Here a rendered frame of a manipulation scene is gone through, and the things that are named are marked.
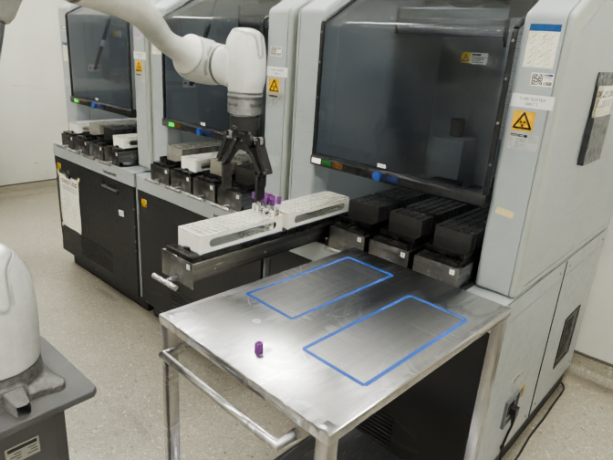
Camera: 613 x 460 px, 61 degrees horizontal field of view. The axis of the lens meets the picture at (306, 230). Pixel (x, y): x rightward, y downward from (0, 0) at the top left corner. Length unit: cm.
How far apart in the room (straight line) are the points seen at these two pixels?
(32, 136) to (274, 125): 331
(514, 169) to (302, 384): 81
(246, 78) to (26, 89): 365
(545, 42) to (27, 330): 123
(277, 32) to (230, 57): 52
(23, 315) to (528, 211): 113
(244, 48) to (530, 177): 76
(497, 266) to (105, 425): 146
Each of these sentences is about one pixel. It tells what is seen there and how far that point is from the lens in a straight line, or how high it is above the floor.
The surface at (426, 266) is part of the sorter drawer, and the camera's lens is 147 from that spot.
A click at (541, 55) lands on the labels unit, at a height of 134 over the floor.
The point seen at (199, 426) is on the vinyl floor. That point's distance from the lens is 207.
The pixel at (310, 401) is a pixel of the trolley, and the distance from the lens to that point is 84.
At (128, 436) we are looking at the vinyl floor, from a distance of 207.
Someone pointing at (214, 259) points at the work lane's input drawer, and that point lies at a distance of 136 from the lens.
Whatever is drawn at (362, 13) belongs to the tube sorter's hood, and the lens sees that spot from 169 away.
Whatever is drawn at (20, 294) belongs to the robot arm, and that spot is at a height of 90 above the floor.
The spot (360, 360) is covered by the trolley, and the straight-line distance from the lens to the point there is 94.
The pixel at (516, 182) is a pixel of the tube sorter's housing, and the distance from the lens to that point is 141.
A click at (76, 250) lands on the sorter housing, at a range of 326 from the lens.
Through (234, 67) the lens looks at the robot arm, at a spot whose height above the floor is 127.
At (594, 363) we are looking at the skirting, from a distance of 274.
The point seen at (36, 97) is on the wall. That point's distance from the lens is 491.
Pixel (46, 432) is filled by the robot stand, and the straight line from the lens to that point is 114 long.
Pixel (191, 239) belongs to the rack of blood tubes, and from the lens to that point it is 136.
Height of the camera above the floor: 133
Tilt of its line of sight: 19 degrees down
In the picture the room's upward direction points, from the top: 4 degrees clockwise
